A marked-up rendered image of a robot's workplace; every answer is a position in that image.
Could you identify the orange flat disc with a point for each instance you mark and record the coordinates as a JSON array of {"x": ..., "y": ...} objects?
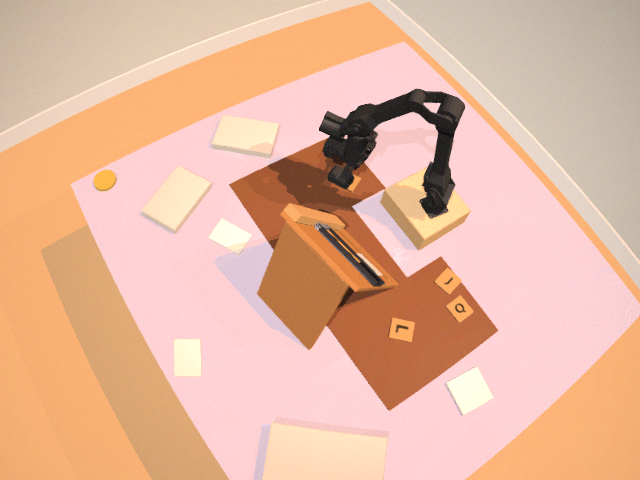
[{"x": 104, "y": 180}]

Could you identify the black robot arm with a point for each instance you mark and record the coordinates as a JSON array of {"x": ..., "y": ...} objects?
[{"x": 359, "y": 127}]

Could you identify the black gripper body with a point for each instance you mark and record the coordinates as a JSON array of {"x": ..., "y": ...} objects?
[{"x": 343, "y": 177}]

